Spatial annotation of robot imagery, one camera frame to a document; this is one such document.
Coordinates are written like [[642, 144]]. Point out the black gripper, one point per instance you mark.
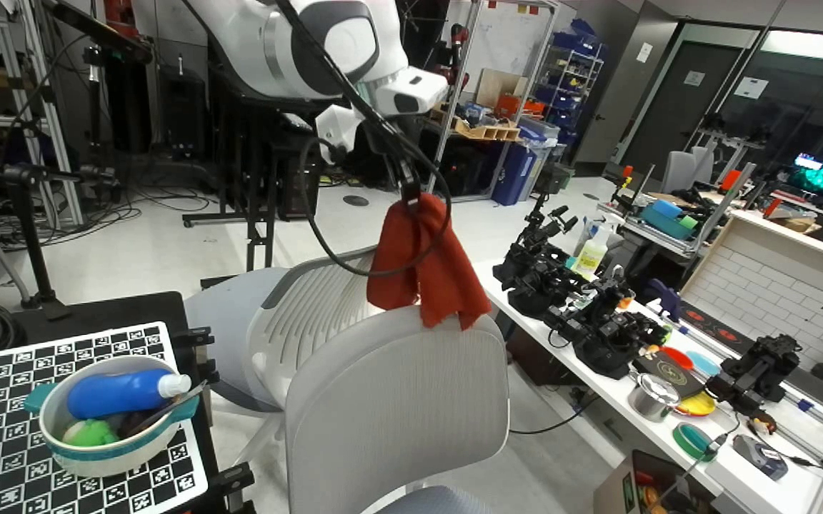
[[405, 158]]

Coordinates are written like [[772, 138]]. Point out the orange cloth towel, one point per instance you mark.
[[429, 265]]

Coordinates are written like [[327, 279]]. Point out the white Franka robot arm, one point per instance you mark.
[[278, 45]]

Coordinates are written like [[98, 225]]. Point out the slatted back office chair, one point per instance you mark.
[[278, 322]]

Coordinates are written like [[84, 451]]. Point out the grey mesh back office chair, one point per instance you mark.
[[394, 409]]

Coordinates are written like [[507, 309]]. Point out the blue storage bin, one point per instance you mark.
[[522, 165]]

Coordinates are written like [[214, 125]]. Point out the whiteboard panel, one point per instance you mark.
[[501, 45]]

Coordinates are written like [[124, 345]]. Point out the clear spray bottle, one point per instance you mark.
[[589, 254]]

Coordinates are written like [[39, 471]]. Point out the black equipment pile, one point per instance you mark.
[[621, 331]]

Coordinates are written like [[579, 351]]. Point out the teal plastic box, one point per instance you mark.
[[670, 217]]

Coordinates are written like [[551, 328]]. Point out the red plate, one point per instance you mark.
[[677, 356]]

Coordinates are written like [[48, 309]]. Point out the metal cup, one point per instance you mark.
[[654, 398]]

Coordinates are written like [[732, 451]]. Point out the white work table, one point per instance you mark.
[[642, 418]]

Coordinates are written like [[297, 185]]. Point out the blue plate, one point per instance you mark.
[[705, 366]]

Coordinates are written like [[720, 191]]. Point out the yellow bowl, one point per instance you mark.
[[698, 406]]

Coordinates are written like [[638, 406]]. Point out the blue plastic bottle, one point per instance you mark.
[[115, 392]]

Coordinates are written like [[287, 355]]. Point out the white brick pattern box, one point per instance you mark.
[[772, 285]]

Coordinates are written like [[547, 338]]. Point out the printed cardboard box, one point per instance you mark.
[[657, 486]]

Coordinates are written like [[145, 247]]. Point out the black clamp device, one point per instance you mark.
[[760, 366]]

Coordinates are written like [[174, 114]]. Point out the black light stand tripod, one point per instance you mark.
[[29, 229]]

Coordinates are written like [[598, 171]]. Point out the white teal rimmed bowl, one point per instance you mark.
[[107, 455]]

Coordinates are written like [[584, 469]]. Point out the green ball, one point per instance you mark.
[[88, 432]]

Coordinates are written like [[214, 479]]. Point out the metal shelving unit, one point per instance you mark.
[[14, 102]]

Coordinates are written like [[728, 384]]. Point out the checkerboard calibration board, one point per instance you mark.
[[14, 465]]

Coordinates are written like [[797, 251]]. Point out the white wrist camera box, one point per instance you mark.
[[412, 89]]

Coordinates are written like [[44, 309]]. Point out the black camera rig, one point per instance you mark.
[[539, 265]]

